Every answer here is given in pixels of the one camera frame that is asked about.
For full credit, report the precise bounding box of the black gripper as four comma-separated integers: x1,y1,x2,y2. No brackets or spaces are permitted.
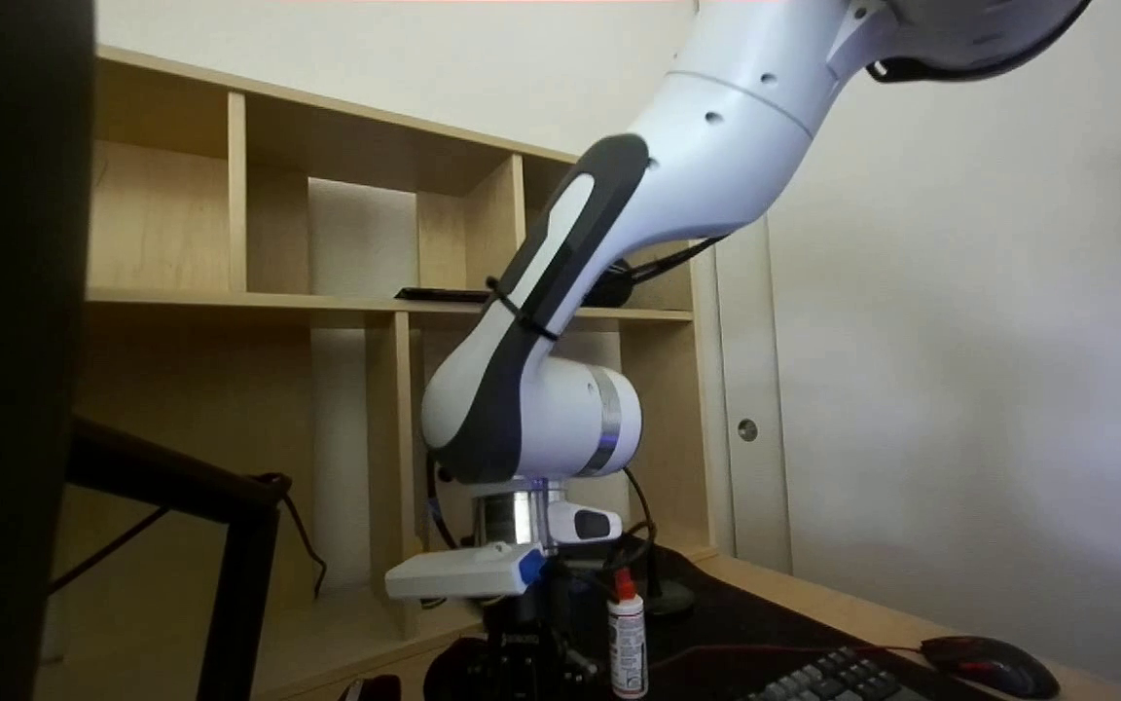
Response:
480,587,609,677

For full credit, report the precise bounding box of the light wooden shelf unit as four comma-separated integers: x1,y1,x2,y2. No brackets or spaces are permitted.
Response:
32,42,723,701

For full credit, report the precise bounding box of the white glue bottle red cap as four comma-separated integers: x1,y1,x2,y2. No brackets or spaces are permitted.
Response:
603,564,653,701

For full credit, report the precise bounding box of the grey mechanical keyboard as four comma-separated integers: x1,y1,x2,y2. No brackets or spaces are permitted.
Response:
747,643,935,701

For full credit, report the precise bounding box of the white door with knob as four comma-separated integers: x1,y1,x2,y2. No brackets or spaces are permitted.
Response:
709,211,800,577

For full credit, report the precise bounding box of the black monitor stand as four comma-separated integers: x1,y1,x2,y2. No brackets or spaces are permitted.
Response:
48,417,294,701

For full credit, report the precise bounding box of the flat black tablet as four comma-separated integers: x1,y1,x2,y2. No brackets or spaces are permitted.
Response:
393,285,494,313

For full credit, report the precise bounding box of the black and red mouse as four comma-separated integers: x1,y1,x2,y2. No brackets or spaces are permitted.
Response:
918,631,1062,701

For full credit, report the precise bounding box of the dark computer monitor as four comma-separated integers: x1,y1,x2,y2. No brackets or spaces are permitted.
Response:
0,0,99,701

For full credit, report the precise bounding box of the thin black cable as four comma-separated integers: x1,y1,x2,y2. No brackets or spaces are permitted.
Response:
272,473,330,604

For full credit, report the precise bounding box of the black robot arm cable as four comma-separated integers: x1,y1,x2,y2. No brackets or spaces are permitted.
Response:
421,231,733,556

